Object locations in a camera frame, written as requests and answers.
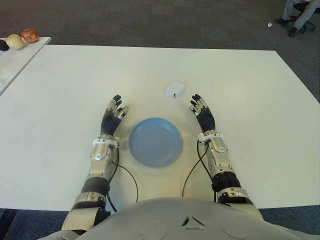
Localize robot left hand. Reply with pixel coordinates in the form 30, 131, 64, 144
99, 94, 130, 137

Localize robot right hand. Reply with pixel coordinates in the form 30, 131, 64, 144
188, 93, 218, 133

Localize white charger block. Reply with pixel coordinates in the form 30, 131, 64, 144
166, 80, 186, 100

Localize blue round plate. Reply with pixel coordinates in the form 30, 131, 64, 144
128, 116, 183, 168

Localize grey robot torso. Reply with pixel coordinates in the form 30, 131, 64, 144
42, 196, 305, 240

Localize white side table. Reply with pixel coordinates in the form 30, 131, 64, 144
0, 36, 52, 97

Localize black office chair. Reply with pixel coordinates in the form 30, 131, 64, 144
287, 0, 316, 33

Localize seated person grey trousers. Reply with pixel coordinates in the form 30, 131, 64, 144
274, 0, 320, 37

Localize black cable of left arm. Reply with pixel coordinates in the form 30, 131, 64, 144
106, 143, 139, 213

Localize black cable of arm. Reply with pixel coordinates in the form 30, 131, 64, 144
106, 143, 139, 213
181, 139, 218, 203

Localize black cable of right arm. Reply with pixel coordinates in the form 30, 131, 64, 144
181, 139, 218, 203

